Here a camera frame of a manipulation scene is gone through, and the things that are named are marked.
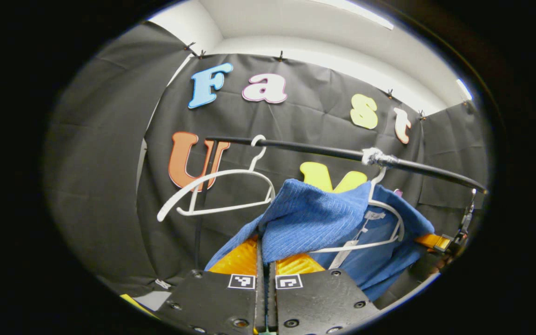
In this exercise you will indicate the white tape wrap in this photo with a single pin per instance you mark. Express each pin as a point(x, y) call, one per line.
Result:
point(374, 156)

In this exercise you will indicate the small white tie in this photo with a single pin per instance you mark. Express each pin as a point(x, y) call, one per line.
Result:
point(162, 283)

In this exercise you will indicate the black clothes rack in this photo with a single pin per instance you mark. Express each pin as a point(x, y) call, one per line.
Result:
point(314, 149)

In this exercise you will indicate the white hanger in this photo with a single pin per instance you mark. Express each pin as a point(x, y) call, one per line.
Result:
point(233, 170)
point(365, 245)

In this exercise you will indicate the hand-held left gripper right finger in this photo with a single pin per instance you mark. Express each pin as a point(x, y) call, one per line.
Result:
point(319, 302)

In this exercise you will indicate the blue shirt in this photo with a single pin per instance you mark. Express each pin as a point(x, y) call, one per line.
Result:
point(305, 218)

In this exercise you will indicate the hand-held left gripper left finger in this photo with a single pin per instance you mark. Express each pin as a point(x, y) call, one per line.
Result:
point(221, 302)

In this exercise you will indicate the black backdrop cloth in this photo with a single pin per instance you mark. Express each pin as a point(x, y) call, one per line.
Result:
point(100, 163)

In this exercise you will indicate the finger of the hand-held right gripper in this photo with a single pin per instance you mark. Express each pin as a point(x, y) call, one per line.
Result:
point(432, 241)

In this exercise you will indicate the small ceiling light panel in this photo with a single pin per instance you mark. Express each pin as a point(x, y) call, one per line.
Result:
point(464, 89)

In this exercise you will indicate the row of black backdrop clips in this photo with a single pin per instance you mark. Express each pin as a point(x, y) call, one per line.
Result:
point(280, 56)

